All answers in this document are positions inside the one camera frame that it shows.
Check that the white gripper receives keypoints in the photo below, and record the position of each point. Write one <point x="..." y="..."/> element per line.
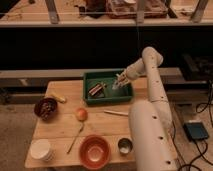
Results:
<point x="122" y="79"/>

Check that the grey towel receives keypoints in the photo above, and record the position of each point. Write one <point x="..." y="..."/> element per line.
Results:
<point x="115" y="86"/>

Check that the green plastic tray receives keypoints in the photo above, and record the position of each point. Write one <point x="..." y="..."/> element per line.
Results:
<point x="90" y="79"/>

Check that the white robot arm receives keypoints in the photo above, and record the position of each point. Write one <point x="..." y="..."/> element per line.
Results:
<point x="149" y="120"/>

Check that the striped sponge block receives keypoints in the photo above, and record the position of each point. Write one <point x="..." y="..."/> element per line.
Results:
<point x="96" y="90"/>

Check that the red apple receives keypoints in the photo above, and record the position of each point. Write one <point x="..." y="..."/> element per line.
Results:
<point x="81" y="114"/>

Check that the metal spoon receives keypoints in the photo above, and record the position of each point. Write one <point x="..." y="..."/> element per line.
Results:
<point x="75" y="137"/>

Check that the yellow banana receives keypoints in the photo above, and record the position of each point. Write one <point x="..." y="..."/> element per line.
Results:
<point x="58" y="98"/>

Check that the small metal cup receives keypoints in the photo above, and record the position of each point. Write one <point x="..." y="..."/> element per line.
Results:
<point x="125" y="146"/>

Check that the orange plastic bowl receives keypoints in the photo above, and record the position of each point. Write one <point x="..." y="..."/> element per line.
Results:
<point x="94" y="152"/>

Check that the dark bowl with nuts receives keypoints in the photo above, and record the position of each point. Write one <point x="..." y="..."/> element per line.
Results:
<point x="46" y="108"/>

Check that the blue foot pedal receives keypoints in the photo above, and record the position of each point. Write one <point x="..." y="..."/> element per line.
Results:
<point x="195" y="131"/>

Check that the stack of white bowls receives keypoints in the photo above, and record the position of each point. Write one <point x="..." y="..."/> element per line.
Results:
<point x="41" y="150"/>

